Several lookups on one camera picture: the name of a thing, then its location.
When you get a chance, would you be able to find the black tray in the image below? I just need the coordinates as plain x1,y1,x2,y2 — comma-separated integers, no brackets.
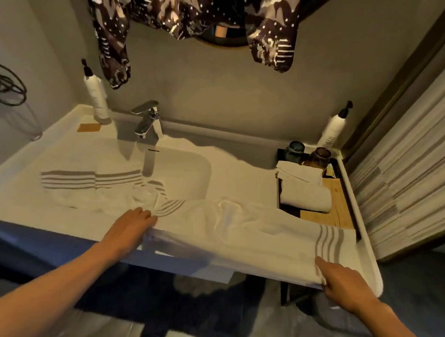
273,148,366,239

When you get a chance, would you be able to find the person's right forearm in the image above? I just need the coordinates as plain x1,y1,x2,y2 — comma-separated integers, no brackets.
353,299,442,337

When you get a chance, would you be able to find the white pump bottle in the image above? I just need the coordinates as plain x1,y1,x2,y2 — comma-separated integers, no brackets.
316,99,354,151
78,58,115,125

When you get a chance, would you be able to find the amber ribbed glass cup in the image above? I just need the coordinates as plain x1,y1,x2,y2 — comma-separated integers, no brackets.
302,146,333,176

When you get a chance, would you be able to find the striped white hand towel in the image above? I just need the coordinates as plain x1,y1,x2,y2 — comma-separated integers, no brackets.
140,194,367,291

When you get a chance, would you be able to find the dark patterned hanging garment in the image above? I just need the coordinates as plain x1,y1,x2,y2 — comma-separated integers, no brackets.
77,0,304,98

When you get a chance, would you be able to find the round dark wall mirror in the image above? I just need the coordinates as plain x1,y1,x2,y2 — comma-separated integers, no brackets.
193,20,251,48

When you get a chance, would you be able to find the person's left hand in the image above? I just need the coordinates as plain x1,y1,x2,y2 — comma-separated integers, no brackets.
100,205,159,262

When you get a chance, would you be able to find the square kraft paper packet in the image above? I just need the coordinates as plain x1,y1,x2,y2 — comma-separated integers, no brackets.
299,209,326,225

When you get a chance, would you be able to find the person's left forearm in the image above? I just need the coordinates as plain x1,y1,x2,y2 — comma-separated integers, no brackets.
0,236,123,337

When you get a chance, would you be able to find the chrome faucet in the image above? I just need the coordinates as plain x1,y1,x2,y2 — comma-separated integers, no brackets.
129,99,166,140

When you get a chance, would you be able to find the person's right hand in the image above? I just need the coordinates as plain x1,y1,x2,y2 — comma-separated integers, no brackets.
311,255,383,318

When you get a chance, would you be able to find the large striped white towel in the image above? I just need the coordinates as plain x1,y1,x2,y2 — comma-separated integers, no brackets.
38,158,172,216

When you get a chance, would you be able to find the small plain white towel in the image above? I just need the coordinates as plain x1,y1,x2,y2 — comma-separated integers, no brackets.
278,178,334,213

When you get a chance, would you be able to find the blue glass cup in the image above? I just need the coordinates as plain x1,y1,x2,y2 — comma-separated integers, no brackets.
283,140,306,165

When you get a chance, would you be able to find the small striped white towel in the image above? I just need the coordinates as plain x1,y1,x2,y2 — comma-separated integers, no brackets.
275,160,325,186

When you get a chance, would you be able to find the small tan soap packet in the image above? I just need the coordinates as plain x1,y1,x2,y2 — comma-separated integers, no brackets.
76,122,102,134

